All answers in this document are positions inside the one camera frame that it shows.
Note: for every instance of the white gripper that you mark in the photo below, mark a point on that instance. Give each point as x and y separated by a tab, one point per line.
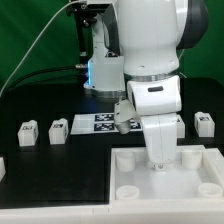
157	104

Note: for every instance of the white square tabletop part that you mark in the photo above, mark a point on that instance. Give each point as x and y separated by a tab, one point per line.
196	172

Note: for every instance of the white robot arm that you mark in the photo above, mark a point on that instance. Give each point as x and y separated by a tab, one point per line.
135	44

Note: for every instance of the marker sheet with tags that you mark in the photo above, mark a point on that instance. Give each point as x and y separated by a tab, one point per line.
100	123

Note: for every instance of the white block left edge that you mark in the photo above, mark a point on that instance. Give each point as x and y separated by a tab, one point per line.
2	168

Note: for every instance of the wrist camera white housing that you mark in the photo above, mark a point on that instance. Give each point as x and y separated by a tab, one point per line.
124	111

